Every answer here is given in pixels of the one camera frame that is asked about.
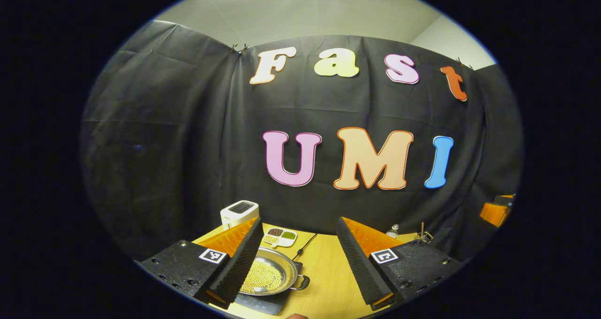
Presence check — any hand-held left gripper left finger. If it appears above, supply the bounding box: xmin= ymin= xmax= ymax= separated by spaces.
xmin=135 ymin=217 xmax=265 ymax=310

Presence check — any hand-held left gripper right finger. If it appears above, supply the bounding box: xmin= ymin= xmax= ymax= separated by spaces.
xmin=336 ymin=216 xmax=463 ymax=311

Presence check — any steel pot with black handles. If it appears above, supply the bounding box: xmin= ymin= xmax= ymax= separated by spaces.
xmin=239 ymin=247 xmax=311 ymax=297

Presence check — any black induction cooktop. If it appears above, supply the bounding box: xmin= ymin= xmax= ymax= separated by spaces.
xmin=234 ymin=260 xmax=303 ymax=316

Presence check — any white divided dish of beans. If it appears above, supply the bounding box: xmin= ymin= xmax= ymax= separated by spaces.
xmin=263 ymin=227 xmax=298 ymax=248

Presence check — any white toaster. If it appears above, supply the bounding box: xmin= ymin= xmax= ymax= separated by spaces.
xmin=220 ymin=200 xmax=260 ymax=230

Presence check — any black power cable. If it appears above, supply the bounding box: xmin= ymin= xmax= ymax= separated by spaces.
xmin=292 ymin=233 xmax=318 ymax=262

